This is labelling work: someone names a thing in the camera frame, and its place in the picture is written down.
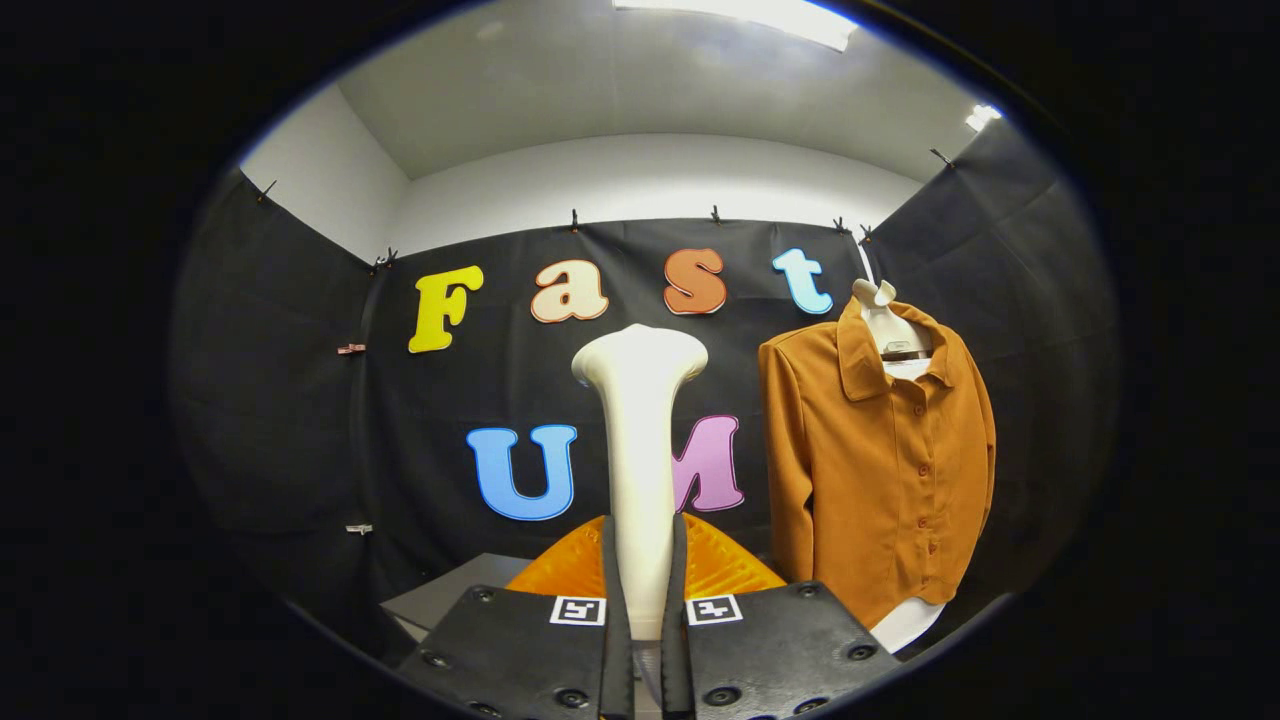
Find black backdrop cloth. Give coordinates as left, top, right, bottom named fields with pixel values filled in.
left=170, top=120, right=1119, bottom=661

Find white garment steamer head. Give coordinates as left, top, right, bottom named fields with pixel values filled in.
left=571, top=323, right=709, bottom=641

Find white rounded board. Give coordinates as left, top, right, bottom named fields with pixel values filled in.
left=870, top=597, right=947, bottom=654

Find long ceiling light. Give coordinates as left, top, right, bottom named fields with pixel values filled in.
left=612, top=0, right=859, bottom=52

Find grey cabinet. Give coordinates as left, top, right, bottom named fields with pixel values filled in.
left=380, top=552, right=533, bottom=643

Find orange button-up shirt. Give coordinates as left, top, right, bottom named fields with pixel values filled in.
left=757, top=297, right=998, bottom=629

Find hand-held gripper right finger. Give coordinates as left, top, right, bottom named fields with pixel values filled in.
left=660, top=513, right=901, bottom=720

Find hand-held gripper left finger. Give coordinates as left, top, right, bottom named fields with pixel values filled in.
left=395, top=515, right=636, bottom=720

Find translucent steamer hose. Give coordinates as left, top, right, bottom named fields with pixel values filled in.
left=634, top=640, right=666, bottom=713

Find white clothes hanger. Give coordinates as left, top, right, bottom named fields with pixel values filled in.
left=852, top=278, right=937, bottom=381

